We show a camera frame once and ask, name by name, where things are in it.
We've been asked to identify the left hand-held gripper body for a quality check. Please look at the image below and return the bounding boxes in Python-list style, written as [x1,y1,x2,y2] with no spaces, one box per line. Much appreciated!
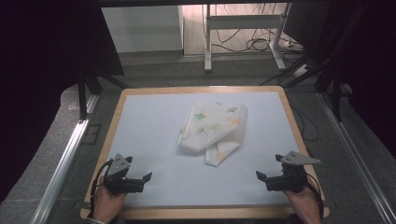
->
[102,153,146,196]

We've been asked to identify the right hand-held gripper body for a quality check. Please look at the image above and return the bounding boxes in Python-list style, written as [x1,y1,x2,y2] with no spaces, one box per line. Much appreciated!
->
[265,150,322,194]

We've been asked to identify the white leaf print cloth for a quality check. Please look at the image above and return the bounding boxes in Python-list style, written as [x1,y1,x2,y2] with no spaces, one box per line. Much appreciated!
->
[177,101,249,167]

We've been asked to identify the person's right hand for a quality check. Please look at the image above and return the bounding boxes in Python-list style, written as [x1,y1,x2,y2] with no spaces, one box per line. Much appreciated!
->
[282,183,322,224]

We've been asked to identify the person's left hand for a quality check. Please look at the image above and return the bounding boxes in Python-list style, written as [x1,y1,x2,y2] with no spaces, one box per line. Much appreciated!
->
[92,176,128,224]

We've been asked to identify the wooden edged table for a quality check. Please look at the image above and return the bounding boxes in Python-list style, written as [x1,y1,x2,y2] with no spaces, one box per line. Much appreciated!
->
[79,86,331,220]

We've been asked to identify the dark floor socket cover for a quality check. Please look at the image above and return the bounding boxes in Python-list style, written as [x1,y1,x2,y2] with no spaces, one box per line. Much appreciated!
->
[81,123,103,146]

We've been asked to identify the black metal stand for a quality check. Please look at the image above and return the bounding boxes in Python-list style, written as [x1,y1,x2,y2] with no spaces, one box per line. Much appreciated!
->
[281,3,370,123]
[76,70,129,121]

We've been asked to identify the dark curtain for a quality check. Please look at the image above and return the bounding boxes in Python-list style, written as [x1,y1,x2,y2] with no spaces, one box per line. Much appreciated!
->
[0,0,125,203]
[311,0,396,158]

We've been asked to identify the white cabinet panel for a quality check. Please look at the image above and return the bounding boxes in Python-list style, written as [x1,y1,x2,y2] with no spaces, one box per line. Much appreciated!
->
[101,5,185,54]

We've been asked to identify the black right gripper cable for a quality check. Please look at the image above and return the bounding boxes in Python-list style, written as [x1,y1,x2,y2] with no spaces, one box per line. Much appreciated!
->
[304,173,325,224]

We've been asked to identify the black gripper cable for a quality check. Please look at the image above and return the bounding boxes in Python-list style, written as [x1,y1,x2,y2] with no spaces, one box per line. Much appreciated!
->
[89,158,114,220]
[304,173,325,224]

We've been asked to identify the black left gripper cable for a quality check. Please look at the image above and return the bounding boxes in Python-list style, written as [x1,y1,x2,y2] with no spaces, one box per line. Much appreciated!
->
[89,158,114,220]

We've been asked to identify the thin black cable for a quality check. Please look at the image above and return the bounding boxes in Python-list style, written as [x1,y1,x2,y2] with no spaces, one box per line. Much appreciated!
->
[286,95,320,143]

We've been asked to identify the aluminium rail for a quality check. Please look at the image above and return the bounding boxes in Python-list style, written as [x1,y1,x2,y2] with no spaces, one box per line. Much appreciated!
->
[316,91,396,224]
[29,119,90,224]

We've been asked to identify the silver wrist bracelet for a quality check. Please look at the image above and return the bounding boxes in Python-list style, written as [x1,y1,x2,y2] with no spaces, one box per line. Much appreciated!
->
[84,217,110,224]

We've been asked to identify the black floor cables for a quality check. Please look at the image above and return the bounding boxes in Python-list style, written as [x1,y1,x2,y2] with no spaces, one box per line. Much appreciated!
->
[214,27,301,54]

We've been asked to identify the white desk frame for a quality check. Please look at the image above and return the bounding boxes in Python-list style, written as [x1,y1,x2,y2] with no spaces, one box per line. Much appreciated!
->
[203,3,292,73]

